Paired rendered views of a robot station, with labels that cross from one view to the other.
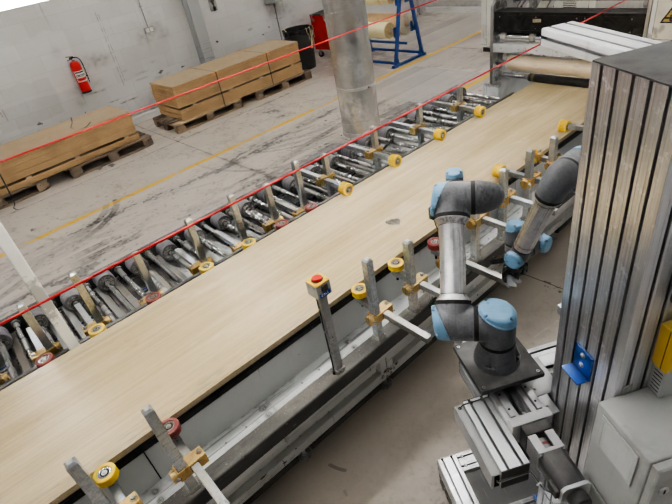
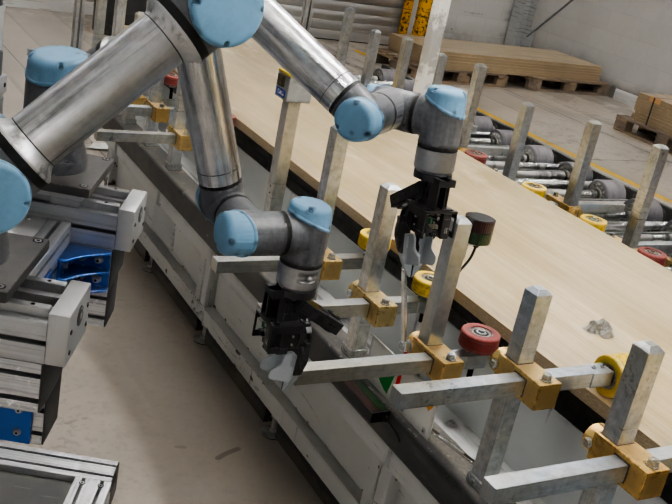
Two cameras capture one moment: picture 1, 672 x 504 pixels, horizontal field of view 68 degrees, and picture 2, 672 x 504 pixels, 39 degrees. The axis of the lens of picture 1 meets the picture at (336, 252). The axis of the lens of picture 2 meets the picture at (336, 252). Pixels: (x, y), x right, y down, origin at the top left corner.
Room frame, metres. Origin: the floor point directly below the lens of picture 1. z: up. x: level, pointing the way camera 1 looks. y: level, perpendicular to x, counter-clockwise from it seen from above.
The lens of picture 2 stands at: (1.83, -2.28, 1.69)
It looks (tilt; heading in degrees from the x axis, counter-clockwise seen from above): 21 degrees down; 93
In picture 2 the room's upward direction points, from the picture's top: 12 degrees clockwise
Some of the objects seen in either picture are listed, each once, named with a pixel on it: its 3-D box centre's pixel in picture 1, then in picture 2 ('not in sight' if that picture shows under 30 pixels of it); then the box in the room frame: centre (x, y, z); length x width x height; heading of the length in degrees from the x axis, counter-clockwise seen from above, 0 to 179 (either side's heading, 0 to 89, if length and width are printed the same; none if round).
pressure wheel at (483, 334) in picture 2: (435, 249); (475, 354); (2.06, -0.51, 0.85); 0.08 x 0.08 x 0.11
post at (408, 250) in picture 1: (411, 281); (368, 285); (1.82, -0.32, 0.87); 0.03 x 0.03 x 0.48; 35
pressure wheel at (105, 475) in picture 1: (110, 480); not in sight; (1.09, 0.95, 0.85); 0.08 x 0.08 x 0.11
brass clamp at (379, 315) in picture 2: (415, 284); (371, 302); (1.84, -0.34, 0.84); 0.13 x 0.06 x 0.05; 125
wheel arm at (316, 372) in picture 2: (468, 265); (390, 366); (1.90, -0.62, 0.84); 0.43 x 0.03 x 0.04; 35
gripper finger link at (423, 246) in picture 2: not in sight; (425, 256); (1.92, -0.57, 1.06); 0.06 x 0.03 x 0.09; 124
